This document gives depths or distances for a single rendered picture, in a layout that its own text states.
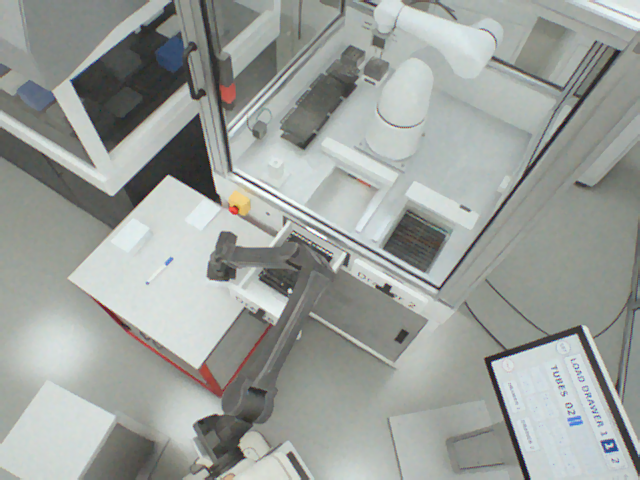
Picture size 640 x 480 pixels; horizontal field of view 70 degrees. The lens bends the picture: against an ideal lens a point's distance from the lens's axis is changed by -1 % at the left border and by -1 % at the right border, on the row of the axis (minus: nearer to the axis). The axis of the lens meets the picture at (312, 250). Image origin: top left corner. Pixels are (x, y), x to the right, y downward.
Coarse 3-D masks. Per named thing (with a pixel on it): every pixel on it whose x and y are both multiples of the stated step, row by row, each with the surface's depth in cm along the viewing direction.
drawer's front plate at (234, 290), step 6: (228, 288) 161; (234, 288) 158; (240, 288) 158; (234, 294) 162; (240, 294) 158; (246, 294) 157; (240, 300) 164; (246, 300) 159; (252, 300) 156; (258, 300) 156; (246, 306) 166; (252, 306) 161; (258, 306) 157; (264, 306) 155; (270, 312) 155; (276, 312) 155; (264, 318) 164; (270, 318) 160; (276, 318) 156; (300, 336) 161
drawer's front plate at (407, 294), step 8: (360, 264) 164; (368, 264) 165; (352, 272) 172; (360, 272) 168; (368, 272) 165; (376, 272) 163; (376, 280) 167; (384, 280) 163; (392, 280) 162; (392, 288) 165; (400, 288) 161; (408, 288) 161; (400, 296) 166; (408, 296) 162; (416, 296) 160; (408, 304) 167; (416, 304) 164; (424, 304) 160
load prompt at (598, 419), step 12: (564, 360) 130; (576, 360) 128; (576, 372) 128; (588, 372) 125; (576, 384) 127; (588, 384) 125; (588, 396) 124; (588, 408) 124; (600, 408) 122; (588, 420) 123; (600, 420) 121; (600, 432) 121; (612, 432) 119; (600, 444) 120; (612, 444) 118; (612, 456) 118; (624, 456) 116; (612, 468) 117; (624, 468) 115
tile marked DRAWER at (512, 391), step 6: (504, 384) 141; (510, 384) 140; (516, 384) 139; (504, 390) 141; (510, 390) 139; (516, 390) 138; (510, 396) 139; (516, 396) 138; (510, 402) 139; (516, 402) 138; (522, 402) 136; (510, 408) 138; (516, 408) 137; (522, 408) 136
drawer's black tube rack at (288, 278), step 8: (296, 232) 172; (288, 240) 174; (296, 240) 174; (304, 240) 171; (312, 248) 173; (328, 256) 168; (264, 272) 166; (272, 272) 164; (280, 272) 165; (288, 272) 165; (296, 272) 165; (264, 280) 166; (272, 280) 166; (280, 280) 166; (288, 280) 166; (296, 280) 165; (288, 296) 164
